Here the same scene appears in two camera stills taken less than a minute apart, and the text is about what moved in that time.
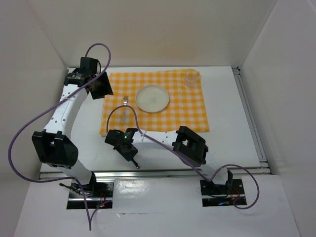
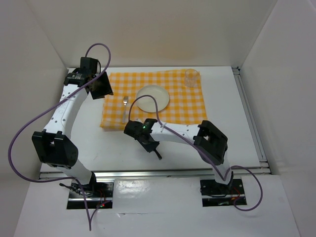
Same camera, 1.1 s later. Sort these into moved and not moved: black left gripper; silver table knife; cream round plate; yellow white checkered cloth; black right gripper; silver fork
Moved: black right gripper; silver table knife
Not moved: yellow white checkered cloth; black left gripper; silver fork; cream round plate
